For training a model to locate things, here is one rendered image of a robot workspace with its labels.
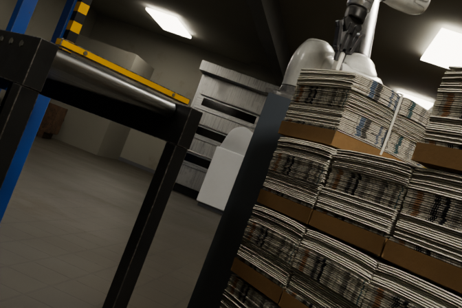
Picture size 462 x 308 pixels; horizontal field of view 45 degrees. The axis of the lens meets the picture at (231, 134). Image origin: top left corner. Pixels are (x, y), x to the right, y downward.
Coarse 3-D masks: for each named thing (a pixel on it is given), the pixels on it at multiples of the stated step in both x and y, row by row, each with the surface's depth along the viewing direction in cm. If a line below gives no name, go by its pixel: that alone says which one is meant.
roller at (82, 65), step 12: (60, 60) 143; (72, 60) 145; (72, 72) 146; (84, 72) 148; (96, 72) 150; (108, 72) 154; (96, 84) 152; (108, 84) 154; (120, 84) 156; (132, 84) 160; (120, 96) 159; (132, 96) 160; (144, 96) 162; (156, 96) 166; (156, 108) 166; (168, 108) 169
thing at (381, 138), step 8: (392, 104) 168; (400, 104) 169; (392, 112) 169; (400, 112) 170; (384, 120) 167; (400, 120) 170; (384, 128) 168; (392, 128) 169; (384, 136) 168; (392, 136) 170; (376, 144) 167
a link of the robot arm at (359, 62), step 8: (376, 0) 245; (376, 8) 244; (368, 16) 239; (376, 16) 243; (368, 24) 238; (368, 32) 236; (368, 40) 234; (360, 48) 231; (368, 48) 233; (352, 56) 226; (360, 56) 225; (368, 56) 232; (344, 64) 223; (352, 64) 222; (360, 64) 223; (368, 64) 225; (360, 72) 221; (368, 72) 223; (376, 80) 222
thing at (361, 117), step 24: (312, 72) 178; (336, 72) 168; (312, 96) 175; (336, 96) 166; (360, 96) 162; (384, 96) 166; (288, 120) 182; (312, 120) 172; (336, 120) 161; (360, 120) 163
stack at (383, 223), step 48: (288, 144) 174; (288, 192) 165; (336, 192) 147; (384, 192) 133; (432, 192) 121; (288, 240) 157; (336, 240) 142; (384, 240) 128; (432, 240) 116; (240, 288) 170; (288, 288) 150; (336, 288) 134; (384, 288) 122; (432, 288) 112
